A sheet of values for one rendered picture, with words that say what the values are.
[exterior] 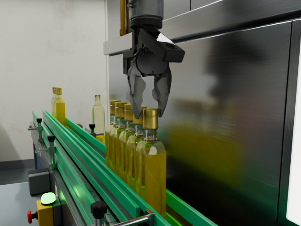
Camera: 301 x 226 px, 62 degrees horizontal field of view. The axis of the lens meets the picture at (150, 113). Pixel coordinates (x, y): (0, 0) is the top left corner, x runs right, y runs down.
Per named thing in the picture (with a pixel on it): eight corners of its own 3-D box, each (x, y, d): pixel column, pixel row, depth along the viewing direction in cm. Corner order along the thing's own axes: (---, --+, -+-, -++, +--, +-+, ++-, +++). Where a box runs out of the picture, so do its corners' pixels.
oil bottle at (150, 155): (166, 228, 59) (167, 139, 56) (145, 236, 57) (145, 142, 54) (155, 217, 64) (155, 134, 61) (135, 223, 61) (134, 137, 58)
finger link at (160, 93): (160, 111, 64) (153, 75, 62) (173, 114, 59) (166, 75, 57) (149, 115, 63) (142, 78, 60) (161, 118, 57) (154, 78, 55)
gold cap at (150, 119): (161, 128, 56) (161, 109, 56) (147, 130, 55) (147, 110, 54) (153, 126, 59) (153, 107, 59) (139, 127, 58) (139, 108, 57)
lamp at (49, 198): (57, 203, 82) (56, 195, 82) (41, 207, 80) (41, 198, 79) (54, 197, 86) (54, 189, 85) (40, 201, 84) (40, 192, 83)
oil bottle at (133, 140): (155, 216, 64) (155, 134, 61) (135, 222, 62) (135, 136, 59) (145, 206, 69) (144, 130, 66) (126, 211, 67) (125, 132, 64)
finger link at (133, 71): (142, 97, 56) (149, 59, 56) (145, 98, 55) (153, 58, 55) (122, 93, 54) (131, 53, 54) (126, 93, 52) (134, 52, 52)
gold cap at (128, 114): (139, 120, 67) (139, 104, 66) (127, 121, 65) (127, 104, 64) (134, 119, 70) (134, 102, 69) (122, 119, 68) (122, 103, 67)
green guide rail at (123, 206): (140, 241, 54) (140, 206, 53) (136, 243, 53) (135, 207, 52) (44, 119, 206) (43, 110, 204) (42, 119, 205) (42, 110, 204)
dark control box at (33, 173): (50, 192, 106) (49, 173, 105) (29, 196, 103) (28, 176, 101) (48, 185, 114) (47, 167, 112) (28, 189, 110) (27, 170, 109)
